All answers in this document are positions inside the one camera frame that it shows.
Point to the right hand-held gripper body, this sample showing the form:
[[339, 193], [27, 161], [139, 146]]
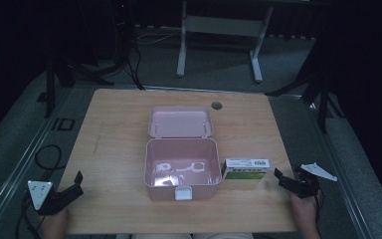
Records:
[[306, 182]]

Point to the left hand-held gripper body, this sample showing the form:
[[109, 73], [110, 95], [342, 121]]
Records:
[[48, 199]]

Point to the white and green medicine box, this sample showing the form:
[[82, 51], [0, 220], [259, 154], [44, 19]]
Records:
[[245, 169]]

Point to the pink plastic storage box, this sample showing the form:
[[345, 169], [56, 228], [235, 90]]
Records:
[[182, 156]]

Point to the person's left hand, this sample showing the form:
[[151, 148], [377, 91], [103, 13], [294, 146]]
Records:
[[55, 225]]

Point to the person's right hand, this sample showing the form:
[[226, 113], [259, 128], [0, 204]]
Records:
[[305, 212]]

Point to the grey table grommet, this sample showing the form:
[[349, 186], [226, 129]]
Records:
[[216, 105]]

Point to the black tripod stand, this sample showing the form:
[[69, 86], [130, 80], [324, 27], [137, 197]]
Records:
[[69, 66], [315, 83]]

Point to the white metal table frame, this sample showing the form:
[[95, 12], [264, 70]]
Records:
[[221, 40]]

